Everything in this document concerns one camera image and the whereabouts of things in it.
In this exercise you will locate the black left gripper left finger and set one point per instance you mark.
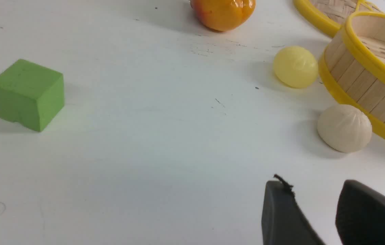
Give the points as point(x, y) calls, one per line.
point(283, 222)

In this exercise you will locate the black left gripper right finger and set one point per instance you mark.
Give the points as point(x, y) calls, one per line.
point(360, 215)

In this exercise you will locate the white toy bun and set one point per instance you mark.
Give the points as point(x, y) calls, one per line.
point(344, 128)

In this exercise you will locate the yellow toy bun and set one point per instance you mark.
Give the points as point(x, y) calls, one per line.
point(296, 67)

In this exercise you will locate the bamboo steamer tray yellow rim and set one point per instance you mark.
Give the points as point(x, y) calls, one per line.
point(352, 66)

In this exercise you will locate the woven bamboo steamer lid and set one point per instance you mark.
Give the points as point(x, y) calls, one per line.
point(329, 15)

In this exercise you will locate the orange toy tangerine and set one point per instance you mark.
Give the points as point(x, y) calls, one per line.
point(223, 15)

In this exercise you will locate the green foam cube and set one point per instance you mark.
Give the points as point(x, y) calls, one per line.
point(31, 94)

